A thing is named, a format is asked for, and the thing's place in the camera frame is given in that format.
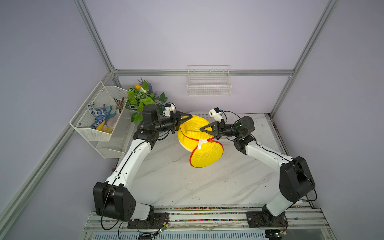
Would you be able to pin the yellow mesh laundry bag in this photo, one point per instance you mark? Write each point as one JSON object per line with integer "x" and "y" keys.
{"x": 204, "y": 150}

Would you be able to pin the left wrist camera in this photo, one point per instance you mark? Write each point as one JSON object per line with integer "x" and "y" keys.
{"x": 169, "y": 108}

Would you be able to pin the white plastic basket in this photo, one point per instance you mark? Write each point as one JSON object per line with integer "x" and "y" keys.
{"x": 229, "y": 118}

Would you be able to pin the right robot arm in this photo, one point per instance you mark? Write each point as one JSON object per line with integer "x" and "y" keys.
{"x": 295, "y": 177}

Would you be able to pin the white mesh corner shelf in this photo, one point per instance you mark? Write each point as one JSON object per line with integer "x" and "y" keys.
{"x": 109, "y": 146}

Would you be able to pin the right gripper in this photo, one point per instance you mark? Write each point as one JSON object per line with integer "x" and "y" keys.
{"x": 216, "y": 128}

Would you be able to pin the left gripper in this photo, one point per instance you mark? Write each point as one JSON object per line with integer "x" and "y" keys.
{"x": 176, "y": 123}

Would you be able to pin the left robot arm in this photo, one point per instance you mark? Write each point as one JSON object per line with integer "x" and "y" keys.
{"x": 113, "y": 198}

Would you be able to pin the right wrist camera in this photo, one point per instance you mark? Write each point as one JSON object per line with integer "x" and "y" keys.
{"x": 216, "y": 114}

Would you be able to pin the teal garden rake yellow handle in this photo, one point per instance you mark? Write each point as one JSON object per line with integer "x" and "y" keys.
{"x": 111, "y": 113}

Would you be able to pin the brown twigs in shelf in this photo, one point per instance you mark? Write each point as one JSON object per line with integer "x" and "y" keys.
{"x": 120, "y": 104}

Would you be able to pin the white wire wall basket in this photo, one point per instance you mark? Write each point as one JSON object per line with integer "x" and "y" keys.
{"x": 209, "y": 80}

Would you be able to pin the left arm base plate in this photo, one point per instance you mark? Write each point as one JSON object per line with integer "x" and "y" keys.
{"x": 154, "y": 221}

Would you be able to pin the artificial green plant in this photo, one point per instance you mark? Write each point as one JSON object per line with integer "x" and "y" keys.
{"x": 141, "y": 95}

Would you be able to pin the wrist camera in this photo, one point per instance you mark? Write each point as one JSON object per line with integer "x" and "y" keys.
{"x": 169, "y": 108}
{"x": 216, "y": 114}

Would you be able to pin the white cloth in shelf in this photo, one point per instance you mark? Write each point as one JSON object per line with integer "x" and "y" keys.
{"x": 111, "y": 123}

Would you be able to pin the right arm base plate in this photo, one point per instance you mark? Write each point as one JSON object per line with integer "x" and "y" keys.
{"x": 265, "y": 220}

